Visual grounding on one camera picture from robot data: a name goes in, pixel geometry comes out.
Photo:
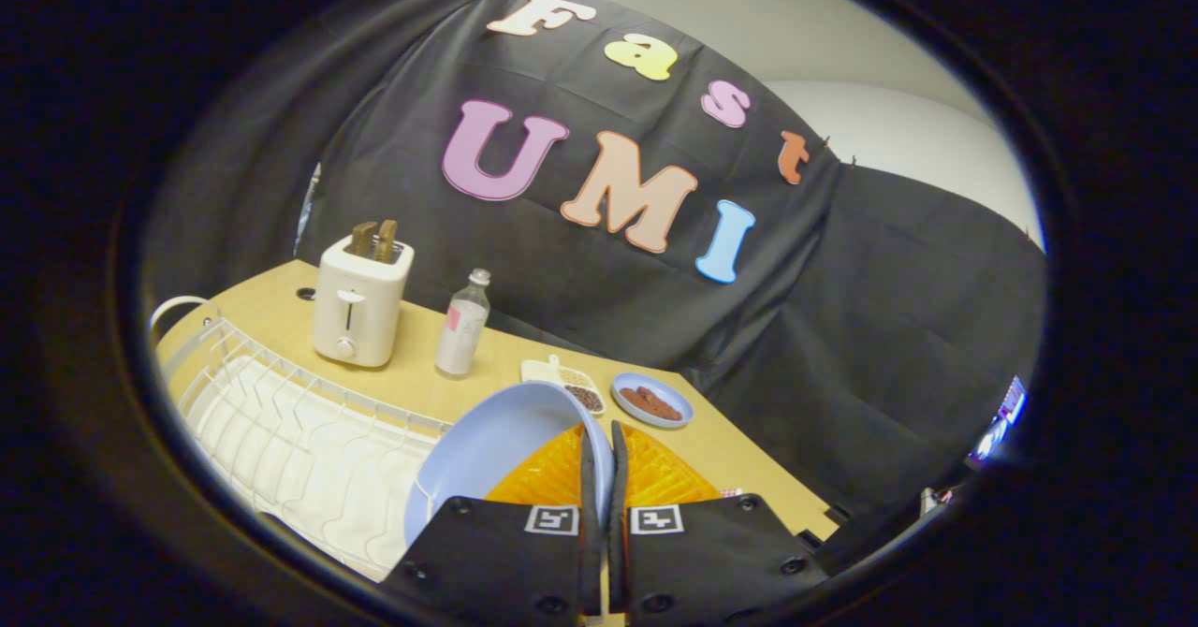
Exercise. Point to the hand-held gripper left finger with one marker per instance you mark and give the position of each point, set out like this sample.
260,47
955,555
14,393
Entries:
588,524

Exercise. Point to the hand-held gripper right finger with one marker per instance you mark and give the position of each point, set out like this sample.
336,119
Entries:
619,524

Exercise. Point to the light blue plate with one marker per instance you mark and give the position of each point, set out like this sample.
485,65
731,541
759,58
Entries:
487,449

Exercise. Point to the small blue plate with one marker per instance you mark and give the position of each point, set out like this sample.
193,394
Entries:
679,409

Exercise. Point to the white divided condiment dish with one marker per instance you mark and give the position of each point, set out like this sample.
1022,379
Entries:
566,379

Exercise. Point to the brown food pieces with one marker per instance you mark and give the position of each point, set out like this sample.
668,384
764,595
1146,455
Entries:
650,403

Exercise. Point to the clear plastic bottle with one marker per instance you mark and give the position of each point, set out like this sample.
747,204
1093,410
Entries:
461,328

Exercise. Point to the black backdrop cloth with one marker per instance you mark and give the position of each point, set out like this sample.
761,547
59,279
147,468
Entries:
608,262

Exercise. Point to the white toaster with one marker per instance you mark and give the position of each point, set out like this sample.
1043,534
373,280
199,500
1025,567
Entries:
360,304

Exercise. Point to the brown toast slice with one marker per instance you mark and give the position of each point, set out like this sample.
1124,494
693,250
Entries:
386,239
362,237

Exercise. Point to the lit screen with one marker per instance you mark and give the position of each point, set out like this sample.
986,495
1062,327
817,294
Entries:
1001,426

